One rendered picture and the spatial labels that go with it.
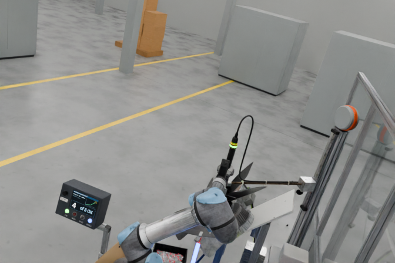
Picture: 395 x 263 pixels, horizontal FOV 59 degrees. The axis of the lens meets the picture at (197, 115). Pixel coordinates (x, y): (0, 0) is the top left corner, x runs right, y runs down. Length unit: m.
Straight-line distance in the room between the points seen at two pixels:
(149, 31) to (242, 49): 2.70
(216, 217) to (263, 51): 8.05
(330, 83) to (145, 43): 5.31
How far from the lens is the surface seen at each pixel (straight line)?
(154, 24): 10.09
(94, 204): 2.07
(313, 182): 2.47
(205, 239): 2.30
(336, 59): 7.39
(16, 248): 3.59
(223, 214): 1.50
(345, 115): 2.33
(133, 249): 1.67
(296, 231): 2.73
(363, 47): 7.32
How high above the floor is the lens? 2.50
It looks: 22 degrees down
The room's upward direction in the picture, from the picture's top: 14 degrees clockwise
